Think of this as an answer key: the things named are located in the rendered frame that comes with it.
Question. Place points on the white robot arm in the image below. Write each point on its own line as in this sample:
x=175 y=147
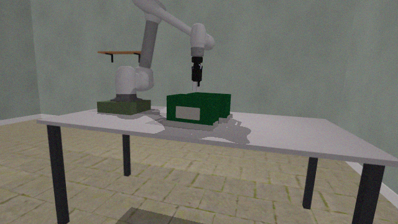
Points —
x=128 y=80

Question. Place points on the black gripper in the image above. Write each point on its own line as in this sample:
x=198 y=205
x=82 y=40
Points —
x=196 y=73

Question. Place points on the green bottle crate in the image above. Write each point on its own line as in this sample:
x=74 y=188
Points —
x=224 y=102
x=196 y=109

